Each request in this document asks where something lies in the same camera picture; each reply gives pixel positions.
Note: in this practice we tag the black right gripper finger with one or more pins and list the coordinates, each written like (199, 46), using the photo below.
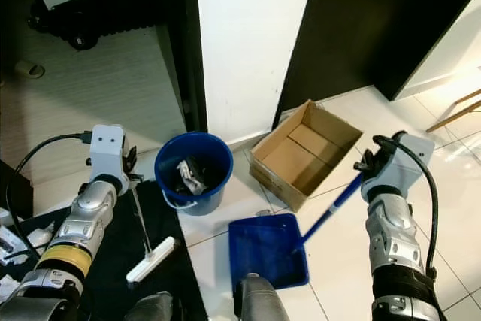
(358, 165)

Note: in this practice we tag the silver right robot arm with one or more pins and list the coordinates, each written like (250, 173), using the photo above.
(394, 231)

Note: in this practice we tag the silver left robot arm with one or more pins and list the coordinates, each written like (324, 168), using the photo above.
(86, 223)

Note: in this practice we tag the black floor mat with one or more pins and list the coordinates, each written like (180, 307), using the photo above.
(184, 298)

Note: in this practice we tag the open brown cardboard box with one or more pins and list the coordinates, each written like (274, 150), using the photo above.
(304, 152)

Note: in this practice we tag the crumpled white paper trash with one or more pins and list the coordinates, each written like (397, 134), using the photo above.
(189, 178)

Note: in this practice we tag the dark low furniture panel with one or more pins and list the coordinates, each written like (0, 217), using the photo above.
(13, 189)

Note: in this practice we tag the blue plastic bucket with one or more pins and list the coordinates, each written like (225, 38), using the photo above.
(214, 186)

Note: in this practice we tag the beige slipper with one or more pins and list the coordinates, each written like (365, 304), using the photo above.
(28, 69)

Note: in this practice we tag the light wooden chair leg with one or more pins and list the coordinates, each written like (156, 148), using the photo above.
(455, 113)

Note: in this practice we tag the dark wooden door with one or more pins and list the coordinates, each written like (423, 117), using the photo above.
(368, 28)

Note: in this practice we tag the grey left robot leg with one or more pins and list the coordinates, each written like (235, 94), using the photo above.
(149, 307)

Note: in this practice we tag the grey robot leg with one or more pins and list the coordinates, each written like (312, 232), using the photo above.
(263, 302)
(149, 307)

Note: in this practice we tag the black wheeled cart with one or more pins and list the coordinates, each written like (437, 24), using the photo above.
(113, 9)

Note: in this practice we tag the grey right robot leg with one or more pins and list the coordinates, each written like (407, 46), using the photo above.
(263, 302)

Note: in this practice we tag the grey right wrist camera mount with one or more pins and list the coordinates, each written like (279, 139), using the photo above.
(402, 163)

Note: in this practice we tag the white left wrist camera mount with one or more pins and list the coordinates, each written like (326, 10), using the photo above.
(107, 146)

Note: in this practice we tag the dark door frame post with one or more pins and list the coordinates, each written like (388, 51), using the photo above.
(188, 50)

